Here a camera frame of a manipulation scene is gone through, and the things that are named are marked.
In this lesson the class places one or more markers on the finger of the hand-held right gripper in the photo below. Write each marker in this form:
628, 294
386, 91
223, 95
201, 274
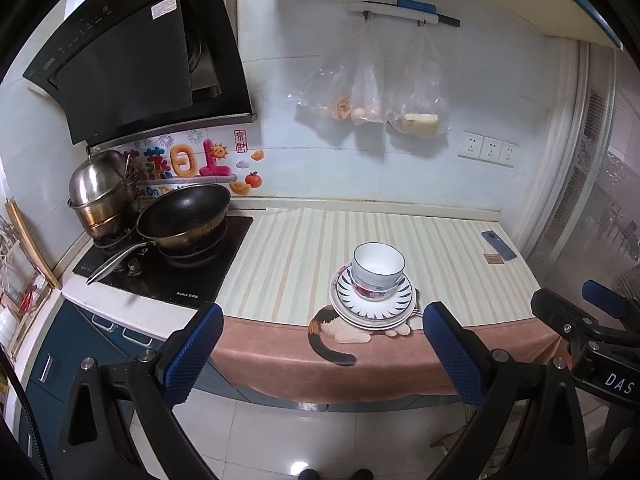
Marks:
600, 292
555, 307

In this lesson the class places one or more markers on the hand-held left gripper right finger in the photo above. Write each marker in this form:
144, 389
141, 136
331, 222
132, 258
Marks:
452, 355

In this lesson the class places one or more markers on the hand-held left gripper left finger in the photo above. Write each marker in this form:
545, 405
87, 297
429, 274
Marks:
195, 355

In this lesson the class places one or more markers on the white plate with blue leaves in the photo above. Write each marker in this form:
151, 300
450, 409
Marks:
400, 301

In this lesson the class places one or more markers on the white bowl with printed outside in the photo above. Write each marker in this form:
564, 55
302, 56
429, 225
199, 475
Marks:
372, 291

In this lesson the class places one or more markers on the white bowl with dark rim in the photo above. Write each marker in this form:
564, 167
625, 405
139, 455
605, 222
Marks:
378, 260

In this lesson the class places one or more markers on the black gas stove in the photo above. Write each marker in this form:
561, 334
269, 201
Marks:
210, 280

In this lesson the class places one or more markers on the small brown card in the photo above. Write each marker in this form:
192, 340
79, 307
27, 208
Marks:
494, 259

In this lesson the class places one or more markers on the dark blue phone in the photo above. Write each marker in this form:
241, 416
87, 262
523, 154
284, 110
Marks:
500, 246

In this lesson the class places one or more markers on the glass sliding door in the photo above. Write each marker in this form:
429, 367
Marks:
600, 185

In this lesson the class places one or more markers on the dark blue base cabinet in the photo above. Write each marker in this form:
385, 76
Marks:
65, 340

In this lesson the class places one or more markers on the striped cloth with pink border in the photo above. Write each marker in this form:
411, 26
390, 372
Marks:
300, 260

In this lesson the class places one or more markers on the black wok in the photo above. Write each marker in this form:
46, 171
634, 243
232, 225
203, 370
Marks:
185, 210

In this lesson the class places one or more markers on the person's black shoe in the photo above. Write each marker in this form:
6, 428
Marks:
362, 475
307, 475

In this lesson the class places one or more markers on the stainless steel pot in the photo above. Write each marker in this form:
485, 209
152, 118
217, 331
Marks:
97, 185

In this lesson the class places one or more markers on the wooden board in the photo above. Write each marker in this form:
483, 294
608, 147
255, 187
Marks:
30, 245

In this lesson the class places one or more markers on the clear plastic bag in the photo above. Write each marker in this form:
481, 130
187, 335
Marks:
330, 90
369, 85
420, 95

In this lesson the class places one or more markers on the black range hood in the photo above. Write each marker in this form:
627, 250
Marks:
125, 60

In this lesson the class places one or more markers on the white wall socket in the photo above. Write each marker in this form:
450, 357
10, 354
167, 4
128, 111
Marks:
470, 145
491, 149
508, 154

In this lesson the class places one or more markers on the colourful wall sticker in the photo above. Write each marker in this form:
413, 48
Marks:
210, 160

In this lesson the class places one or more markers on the blue object on rail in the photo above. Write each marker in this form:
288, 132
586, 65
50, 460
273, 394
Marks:
416, 4

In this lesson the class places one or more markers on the white wall hook rail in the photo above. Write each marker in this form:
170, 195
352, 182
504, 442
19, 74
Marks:
380, 9

